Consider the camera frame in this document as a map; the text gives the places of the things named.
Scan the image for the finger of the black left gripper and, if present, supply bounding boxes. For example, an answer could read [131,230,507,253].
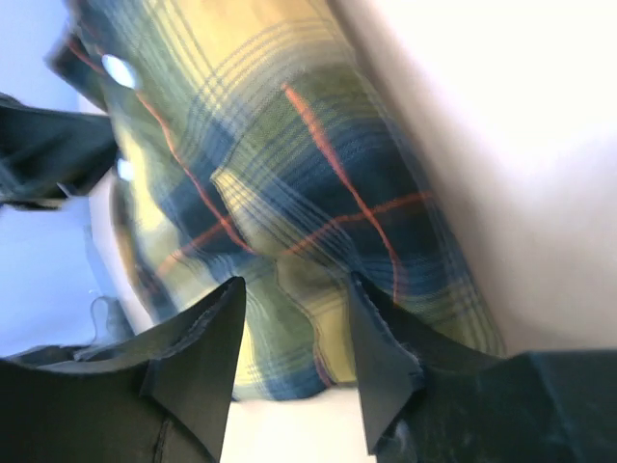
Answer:
[1,94,119,210]

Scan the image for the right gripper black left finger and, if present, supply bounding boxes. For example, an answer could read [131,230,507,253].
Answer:
[1,277,246,462]

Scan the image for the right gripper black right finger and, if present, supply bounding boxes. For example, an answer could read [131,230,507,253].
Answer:
[349,274,616,462]

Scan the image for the yellow plaid long sleeve shirt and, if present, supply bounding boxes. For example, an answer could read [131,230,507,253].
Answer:
[51,1,503,400]

